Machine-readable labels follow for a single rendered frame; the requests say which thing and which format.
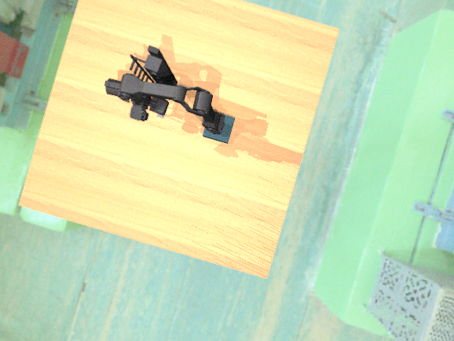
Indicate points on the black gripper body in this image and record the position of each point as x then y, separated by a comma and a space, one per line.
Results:
160, 105

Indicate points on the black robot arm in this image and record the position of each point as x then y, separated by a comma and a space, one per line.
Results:
131, 87

